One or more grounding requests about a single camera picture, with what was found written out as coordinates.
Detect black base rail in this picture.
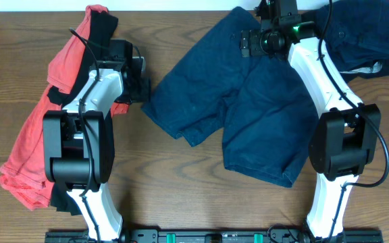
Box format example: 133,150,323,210
45,225,384,243

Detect folded black garment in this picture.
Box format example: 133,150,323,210
301,9,389,84

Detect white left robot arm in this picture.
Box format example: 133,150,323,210
43,39,151,242

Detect dark blue shorts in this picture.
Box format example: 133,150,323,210
142,7,318,188

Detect folded navy shorts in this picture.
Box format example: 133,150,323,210
314,0,389,74

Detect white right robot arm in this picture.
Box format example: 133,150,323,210
240,0,384,242

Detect red t-shirt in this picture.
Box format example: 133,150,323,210
0,3,130,212

